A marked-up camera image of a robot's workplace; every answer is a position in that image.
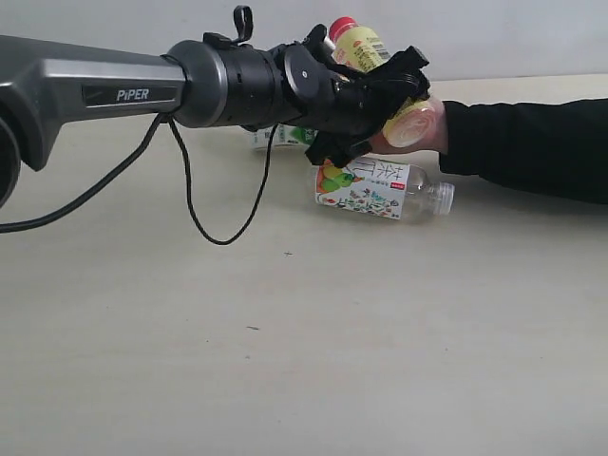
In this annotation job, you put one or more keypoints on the black sleeved right forearm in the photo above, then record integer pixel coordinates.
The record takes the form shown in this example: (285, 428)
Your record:
(557, 150)

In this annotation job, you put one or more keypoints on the person's open right hand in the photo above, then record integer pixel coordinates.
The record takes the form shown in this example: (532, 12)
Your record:
(417, 127)

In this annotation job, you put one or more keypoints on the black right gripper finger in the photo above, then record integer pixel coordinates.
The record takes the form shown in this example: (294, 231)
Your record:
(338, 149)

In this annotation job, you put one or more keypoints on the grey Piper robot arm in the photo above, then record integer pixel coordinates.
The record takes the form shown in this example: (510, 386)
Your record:
(207, 83)

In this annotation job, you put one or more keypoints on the yellow milk drink bottle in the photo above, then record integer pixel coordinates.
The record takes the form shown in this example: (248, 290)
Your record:
(346, 34)

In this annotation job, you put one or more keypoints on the clear tea bottle fruit label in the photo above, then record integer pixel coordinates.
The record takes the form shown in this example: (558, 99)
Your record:
(380, 188)

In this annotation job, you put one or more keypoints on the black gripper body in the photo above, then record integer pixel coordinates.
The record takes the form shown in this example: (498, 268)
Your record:
(318, 95)

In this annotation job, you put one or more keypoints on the white green label bottle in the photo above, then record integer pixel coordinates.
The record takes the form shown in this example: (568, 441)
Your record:
(285, 136)

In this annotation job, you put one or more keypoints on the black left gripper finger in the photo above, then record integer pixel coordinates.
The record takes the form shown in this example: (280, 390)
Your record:
(386, 83)

